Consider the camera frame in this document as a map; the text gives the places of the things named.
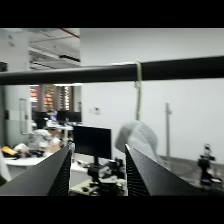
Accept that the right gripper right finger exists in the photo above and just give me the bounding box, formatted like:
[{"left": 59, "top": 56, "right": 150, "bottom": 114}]
[{"left": 124, "top": 143, "right": 224, "bottom": 197}]

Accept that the black monitor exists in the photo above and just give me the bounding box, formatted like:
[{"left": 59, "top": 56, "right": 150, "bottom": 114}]
[{"left": 72, "top": 125, "right": 113, "bottom": 167}]

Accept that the grey garment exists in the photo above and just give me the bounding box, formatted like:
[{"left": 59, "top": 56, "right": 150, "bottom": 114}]
[{"left": 114, "top": 120, "right": 165, "bottom": 168}]

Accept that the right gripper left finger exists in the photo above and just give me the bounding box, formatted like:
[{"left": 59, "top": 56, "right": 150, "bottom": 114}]
[{"left": 0, "top": 142, "right": 75, "bottom": 197}]

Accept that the black hanging rail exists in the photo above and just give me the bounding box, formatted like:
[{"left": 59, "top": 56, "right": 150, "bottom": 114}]
[{"left": 0, "top": 55, "right": 224, "bottom": 86}]

